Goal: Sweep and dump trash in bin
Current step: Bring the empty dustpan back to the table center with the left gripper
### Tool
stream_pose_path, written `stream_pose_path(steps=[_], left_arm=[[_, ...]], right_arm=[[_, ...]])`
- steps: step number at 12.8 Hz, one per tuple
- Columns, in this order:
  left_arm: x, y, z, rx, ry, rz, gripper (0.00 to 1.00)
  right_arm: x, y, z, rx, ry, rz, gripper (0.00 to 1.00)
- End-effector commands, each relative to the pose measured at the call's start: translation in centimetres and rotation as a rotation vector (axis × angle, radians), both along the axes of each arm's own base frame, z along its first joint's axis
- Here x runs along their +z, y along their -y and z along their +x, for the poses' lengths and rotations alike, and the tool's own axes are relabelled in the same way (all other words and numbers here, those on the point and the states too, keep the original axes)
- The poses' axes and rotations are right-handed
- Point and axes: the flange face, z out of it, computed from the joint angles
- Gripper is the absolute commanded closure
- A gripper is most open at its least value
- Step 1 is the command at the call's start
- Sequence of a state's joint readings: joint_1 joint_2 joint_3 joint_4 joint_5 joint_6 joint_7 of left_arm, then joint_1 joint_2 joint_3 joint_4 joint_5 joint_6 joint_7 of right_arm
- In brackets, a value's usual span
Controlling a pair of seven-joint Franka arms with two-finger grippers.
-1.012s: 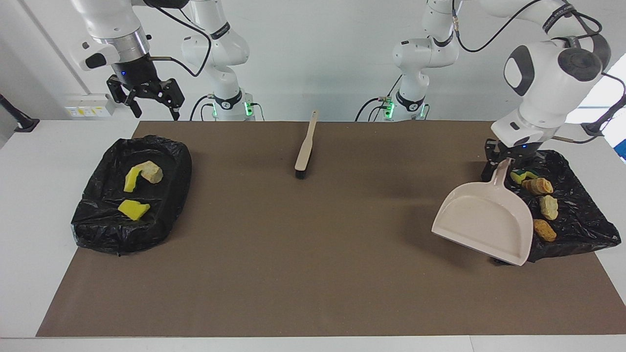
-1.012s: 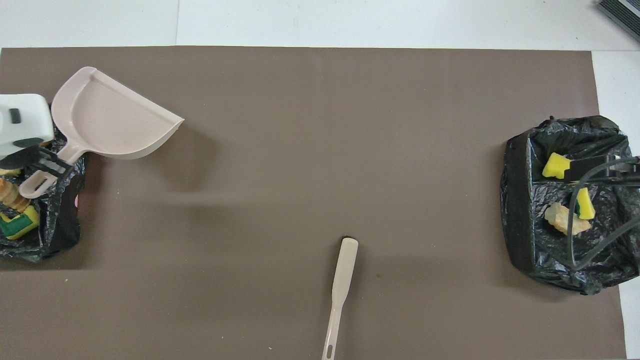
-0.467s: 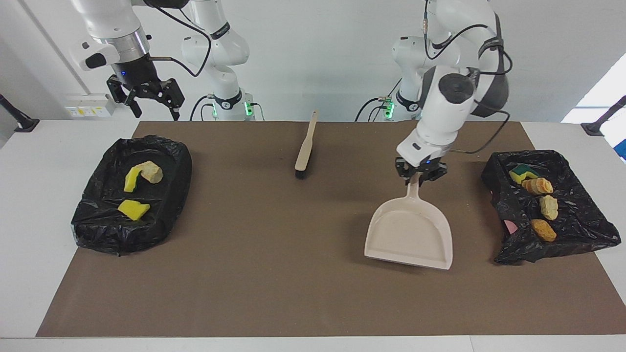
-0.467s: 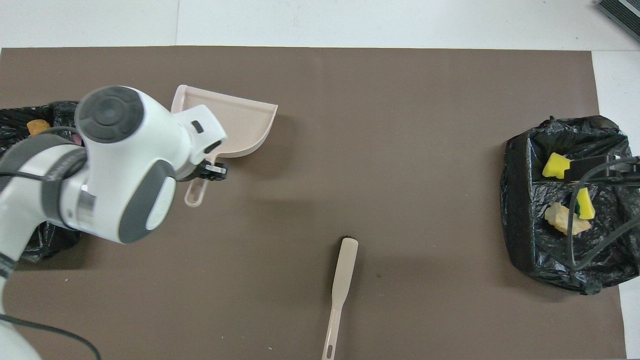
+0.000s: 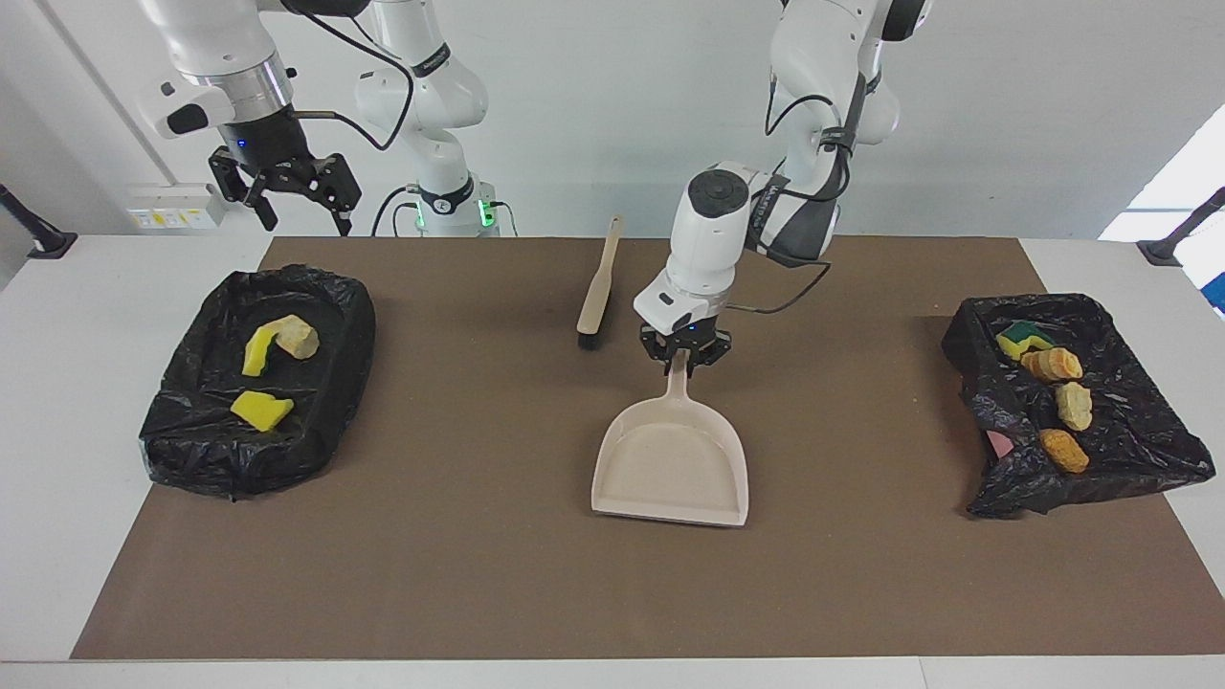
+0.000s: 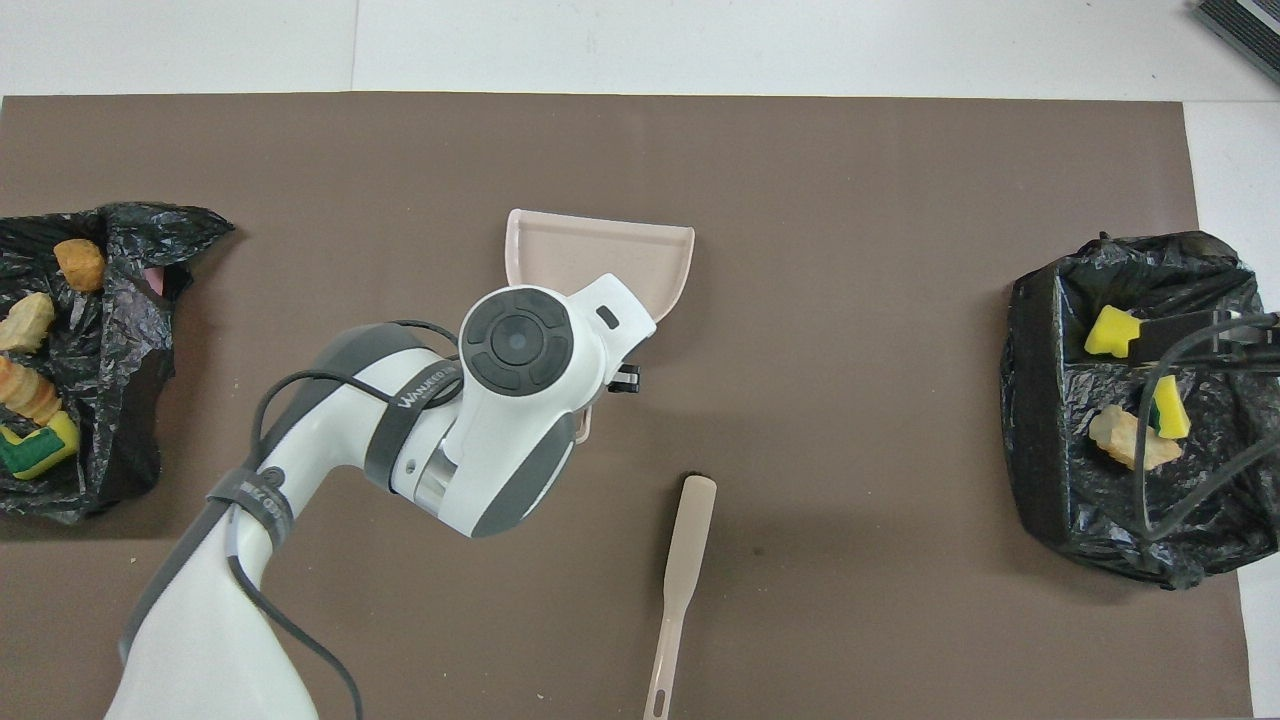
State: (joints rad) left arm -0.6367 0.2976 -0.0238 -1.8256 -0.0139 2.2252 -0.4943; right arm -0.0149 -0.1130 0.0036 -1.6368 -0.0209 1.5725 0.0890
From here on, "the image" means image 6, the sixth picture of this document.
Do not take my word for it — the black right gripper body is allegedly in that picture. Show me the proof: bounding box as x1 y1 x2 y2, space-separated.
1128 312 1280 373

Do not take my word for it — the yellow sponge piece green-backed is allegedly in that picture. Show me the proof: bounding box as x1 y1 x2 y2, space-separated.
1146 375 1193 441

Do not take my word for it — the yellow sponge wedge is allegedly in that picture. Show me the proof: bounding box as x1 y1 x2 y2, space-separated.
1084 305 1143 359

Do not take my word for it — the beige rock chunk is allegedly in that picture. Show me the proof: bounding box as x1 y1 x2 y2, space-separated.
1088 404 1183 471

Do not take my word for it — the beige plastic dustpan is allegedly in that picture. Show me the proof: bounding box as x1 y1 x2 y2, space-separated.
503 208 696 445

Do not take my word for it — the beige brush with black bristles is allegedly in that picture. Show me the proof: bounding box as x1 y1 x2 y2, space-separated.
643 474 718 720

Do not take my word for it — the brown oval bread roll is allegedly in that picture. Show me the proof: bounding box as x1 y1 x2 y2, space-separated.
53 239 107 294

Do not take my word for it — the yellow sponge piece with notch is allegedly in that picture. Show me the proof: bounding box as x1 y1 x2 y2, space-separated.
0 412 81 481

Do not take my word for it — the small striped croissant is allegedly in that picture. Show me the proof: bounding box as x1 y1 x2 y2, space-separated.
0 356 63 425

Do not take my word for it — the pale rock chunk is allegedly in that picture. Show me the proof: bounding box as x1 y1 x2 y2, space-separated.
0 292 56 354

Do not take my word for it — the pink bin with black bag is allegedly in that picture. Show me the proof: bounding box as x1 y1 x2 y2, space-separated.
0 201 237 527

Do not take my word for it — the brown table mat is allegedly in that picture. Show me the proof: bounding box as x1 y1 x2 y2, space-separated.
0 92 1253 720

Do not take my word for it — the dark ribbed grille panel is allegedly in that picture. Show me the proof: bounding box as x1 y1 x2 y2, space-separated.
1194 0 1280 85

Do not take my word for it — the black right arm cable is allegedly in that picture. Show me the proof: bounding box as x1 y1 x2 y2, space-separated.
1138 316 1280 546

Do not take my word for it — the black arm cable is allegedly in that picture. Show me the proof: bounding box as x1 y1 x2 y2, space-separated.
1138 316 1280 546
225 319 463 720

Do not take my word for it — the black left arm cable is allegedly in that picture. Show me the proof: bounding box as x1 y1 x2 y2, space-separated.
225 319 463 720

